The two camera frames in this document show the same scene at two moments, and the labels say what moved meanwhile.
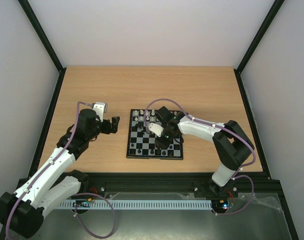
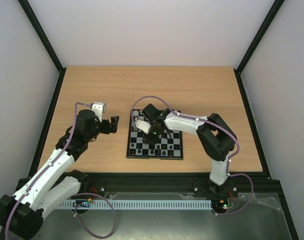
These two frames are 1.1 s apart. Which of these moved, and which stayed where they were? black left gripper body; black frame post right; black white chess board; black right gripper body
Moved: black right gripper body
Stayed: black left gripper body; black white chess board; black frame post right
